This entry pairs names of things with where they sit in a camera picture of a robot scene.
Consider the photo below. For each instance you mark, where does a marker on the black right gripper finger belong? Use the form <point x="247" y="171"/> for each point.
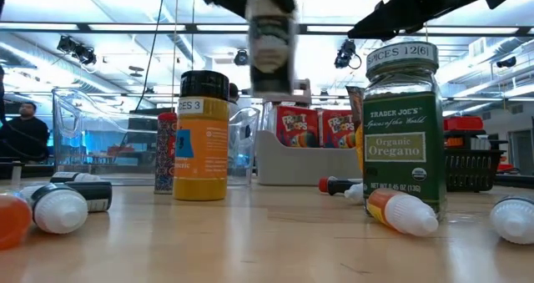
<point x="388" y="22"/>

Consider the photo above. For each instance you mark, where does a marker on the furikake seasoning jar gold lid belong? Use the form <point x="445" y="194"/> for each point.
<point x="271" y="57"/>

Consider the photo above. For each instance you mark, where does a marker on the red Froot Loops cereal box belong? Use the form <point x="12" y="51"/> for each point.
<point x="296" y="126"/>
<point x="338" y="128"/>

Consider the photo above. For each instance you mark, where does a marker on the green oregano glass jar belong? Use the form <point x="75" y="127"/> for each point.
<point x="400" y="149"/>

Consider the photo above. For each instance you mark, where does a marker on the black round cap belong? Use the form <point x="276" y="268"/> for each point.
<point x="200" y="158"/>

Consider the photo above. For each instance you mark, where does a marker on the black mesh basket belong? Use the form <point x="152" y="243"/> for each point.
<point x="471" y="170"/>

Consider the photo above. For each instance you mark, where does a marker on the black bottle red cap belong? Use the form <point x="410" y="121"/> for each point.
<point x="340" y="187"/>

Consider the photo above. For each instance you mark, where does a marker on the patterned paprika tin red lid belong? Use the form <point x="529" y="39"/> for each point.
<point x="165" y="158"/>

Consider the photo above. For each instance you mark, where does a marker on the orange dropper bottle white cap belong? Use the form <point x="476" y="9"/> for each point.
<point x="400" y="212"/>
<point x="12" y="222"/>

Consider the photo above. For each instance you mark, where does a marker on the black overhead crossbar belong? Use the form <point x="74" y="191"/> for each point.
<point x="300" y="28"/>

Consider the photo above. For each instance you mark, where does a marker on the red lidded case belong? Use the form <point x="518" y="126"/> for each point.
<point x="463" y="123"/>

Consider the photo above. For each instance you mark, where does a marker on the grey plastic bin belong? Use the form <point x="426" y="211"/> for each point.
<point x="304" y="166"/>

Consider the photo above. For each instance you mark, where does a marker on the clear plastic bin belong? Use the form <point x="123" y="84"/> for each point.
<point x="104" y="149"/>

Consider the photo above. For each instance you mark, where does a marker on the person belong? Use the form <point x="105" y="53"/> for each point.
<point x="25" y="137"/>

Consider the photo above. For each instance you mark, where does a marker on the black ceiling camera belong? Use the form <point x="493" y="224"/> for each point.
<point x="345" y="53"/>
<point x="241" y="57"/>
<point x="506" y="62"/>
<point x="77" y="49"/>

